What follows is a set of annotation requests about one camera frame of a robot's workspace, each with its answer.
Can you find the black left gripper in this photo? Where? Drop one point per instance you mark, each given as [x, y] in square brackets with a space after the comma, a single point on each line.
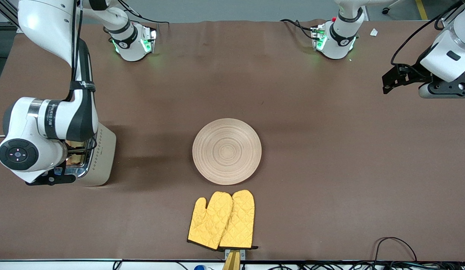
[415, 74]

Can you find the round beige wooden plate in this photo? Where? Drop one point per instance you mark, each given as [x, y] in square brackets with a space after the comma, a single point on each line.
[226, 152]

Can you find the slice of toast bread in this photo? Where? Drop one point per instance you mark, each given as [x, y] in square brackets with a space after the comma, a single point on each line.
[76, 159]

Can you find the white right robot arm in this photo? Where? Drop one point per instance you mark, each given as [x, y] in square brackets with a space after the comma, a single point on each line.
[48, 22]

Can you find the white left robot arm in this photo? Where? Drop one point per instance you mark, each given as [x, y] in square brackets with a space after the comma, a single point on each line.
[448, 52]

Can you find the cream toaster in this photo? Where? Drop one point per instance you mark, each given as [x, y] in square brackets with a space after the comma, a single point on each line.
[103, 157]

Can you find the small white paper tag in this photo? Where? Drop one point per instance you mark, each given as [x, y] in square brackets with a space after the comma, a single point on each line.
[373, 32]

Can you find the black chair caster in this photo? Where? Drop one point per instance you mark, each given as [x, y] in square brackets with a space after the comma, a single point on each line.
[385, 11]

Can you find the yellow quilted oven mitt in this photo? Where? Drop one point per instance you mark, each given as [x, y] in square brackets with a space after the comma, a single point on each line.
[240, 221]
[208, 225]

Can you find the small blue object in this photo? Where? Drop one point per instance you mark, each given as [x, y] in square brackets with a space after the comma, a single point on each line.
[199, 267]

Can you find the grey metal bracket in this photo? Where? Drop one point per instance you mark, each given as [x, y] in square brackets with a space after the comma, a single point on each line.
[243, 255]

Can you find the white table edge rail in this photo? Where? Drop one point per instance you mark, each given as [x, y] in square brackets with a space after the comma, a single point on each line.
[67, 264]

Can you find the dark metal frame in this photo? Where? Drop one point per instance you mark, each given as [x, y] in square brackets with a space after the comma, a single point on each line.
[5, 13]

